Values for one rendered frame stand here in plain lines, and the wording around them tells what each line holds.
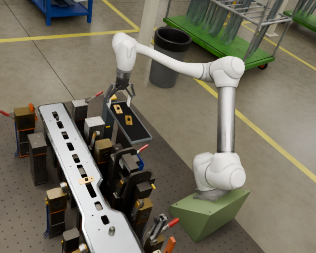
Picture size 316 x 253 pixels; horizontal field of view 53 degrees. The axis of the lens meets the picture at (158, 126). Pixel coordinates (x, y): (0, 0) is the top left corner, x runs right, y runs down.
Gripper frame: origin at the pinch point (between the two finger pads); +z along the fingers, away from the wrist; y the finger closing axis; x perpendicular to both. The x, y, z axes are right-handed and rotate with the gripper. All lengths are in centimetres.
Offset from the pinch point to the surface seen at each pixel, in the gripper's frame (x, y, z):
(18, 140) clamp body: -16, 58, 37
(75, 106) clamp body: -18.4, 22.2, 14.0
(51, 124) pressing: -9.5, 38.5, 20.1
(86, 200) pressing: 51, 30, 20
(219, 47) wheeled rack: -252, -265, 91
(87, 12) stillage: -393, -74, 100
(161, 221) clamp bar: 83, 5, 2
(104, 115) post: -12.8, 3.7, 19.1
